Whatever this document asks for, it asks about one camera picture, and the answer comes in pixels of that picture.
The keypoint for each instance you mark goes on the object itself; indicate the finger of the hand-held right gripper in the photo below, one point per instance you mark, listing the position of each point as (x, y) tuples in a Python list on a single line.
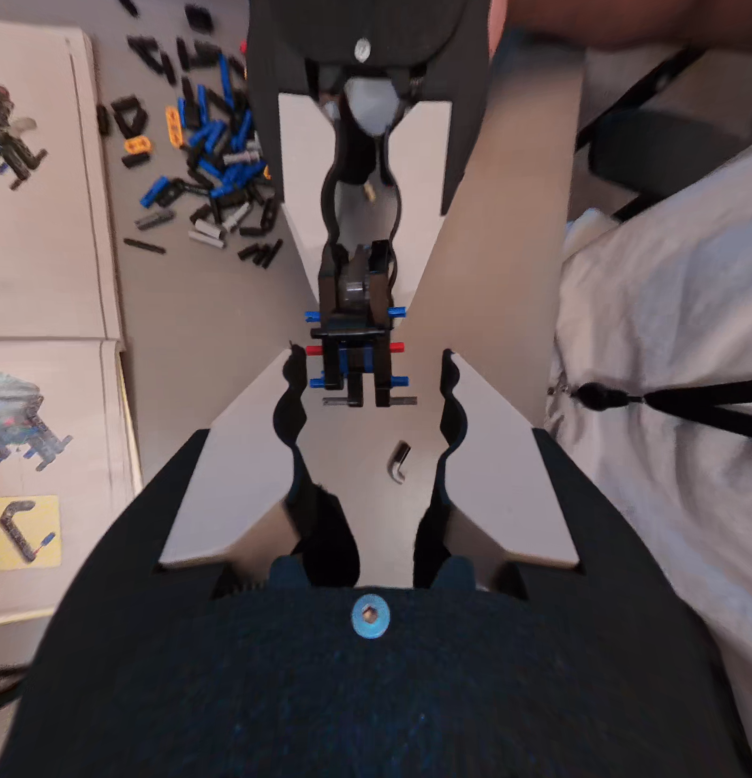
[(421, 170), (300, 170)]

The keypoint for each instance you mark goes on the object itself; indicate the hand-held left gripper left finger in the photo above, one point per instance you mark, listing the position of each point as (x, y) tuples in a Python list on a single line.
[(230, 474)]

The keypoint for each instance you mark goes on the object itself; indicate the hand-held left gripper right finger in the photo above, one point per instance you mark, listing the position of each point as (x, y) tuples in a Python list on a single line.
[(503, 486)]

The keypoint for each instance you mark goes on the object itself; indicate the grey elbow lego piece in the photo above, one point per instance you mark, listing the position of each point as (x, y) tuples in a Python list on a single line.
[(399, 473)]

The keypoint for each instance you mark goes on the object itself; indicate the black lego chassis assembly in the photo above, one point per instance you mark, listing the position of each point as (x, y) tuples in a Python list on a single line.
[(351, 340)]

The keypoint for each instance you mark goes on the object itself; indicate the person's right forearm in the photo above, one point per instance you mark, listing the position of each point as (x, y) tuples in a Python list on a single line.
[(625, 21)]

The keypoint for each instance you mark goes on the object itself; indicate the pile of lego beams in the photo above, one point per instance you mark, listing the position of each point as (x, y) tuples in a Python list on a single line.
[(212, 152)]

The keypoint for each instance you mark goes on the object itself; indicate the lego instruction booklet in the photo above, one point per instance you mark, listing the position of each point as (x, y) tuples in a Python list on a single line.
[(42, 273)]

